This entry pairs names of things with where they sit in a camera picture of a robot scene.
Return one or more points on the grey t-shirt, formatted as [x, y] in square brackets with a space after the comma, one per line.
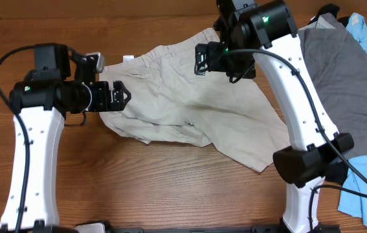
[337, 65]

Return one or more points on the beige shorts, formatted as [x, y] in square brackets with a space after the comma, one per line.
[169, 102]

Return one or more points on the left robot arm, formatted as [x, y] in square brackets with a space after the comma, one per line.
[62, 81]

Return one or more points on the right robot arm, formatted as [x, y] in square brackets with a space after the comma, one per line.
[266, 36]

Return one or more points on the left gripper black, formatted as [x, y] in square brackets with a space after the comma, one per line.
[103, 103]

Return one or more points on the black garment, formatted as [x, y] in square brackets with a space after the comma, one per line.
[332, 9]

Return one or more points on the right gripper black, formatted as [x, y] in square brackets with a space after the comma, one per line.
[213, 50]

